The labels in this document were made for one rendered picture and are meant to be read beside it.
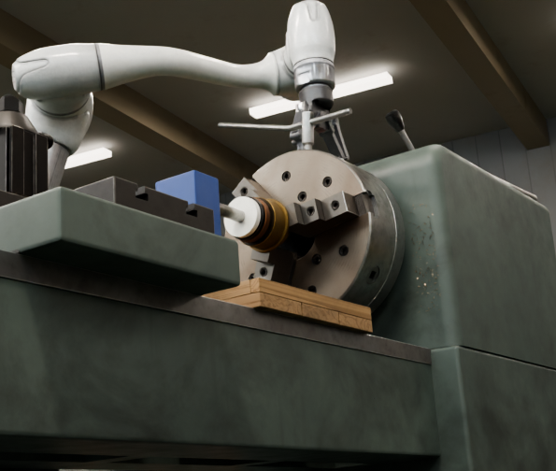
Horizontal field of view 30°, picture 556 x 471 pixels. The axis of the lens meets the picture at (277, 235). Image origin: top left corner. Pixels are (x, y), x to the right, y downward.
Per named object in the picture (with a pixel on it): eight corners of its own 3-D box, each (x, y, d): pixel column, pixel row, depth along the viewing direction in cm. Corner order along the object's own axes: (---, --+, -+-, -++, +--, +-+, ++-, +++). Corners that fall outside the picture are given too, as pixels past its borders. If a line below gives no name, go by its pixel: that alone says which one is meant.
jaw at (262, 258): (309, 256, 183) (294, 321, 182) (288, 252, 186) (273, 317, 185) (274, 245, 174) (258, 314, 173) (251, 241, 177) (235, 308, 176)
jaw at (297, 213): (313, 219, 184) (369, 193, 178) (320, 244, 182) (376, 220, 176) (278, 206, 175) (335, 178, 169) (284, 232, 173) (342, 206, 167)
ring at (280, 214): (252, 209, 182) (220, 198, 174) (296, 196, 177) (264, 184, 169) (256, 260, 179) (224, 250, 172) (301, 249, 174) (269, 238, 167)
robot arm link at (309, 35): (342, 56, 223) (330, 81, 236) (335, -8, 228) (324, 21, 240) (293, 55, 221) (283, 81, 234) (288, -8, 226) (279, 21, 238)
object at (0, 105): (10, 126, 145) (10, 104, 146) (30, 119, 143) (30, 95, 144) (-12, 118, 142) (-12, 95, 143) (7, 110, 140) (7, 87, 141)
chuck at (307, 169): (249, 335, 195) (253, 175, 202) (397, 323, 177) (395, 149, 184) (220, 328, 187) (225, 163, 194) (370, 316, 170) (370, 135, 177)
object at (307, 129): (316, 172, 189) (316, 112, 191) (308, 169, 187) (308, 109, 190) (306, 174, 190) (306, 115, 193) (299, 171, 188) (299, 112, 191)
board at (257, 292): (195, 366, 180) (194, 344, 181) (373, 333, 161) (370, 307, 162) (69, 349, 156) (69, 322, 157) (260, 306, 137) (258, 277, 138)
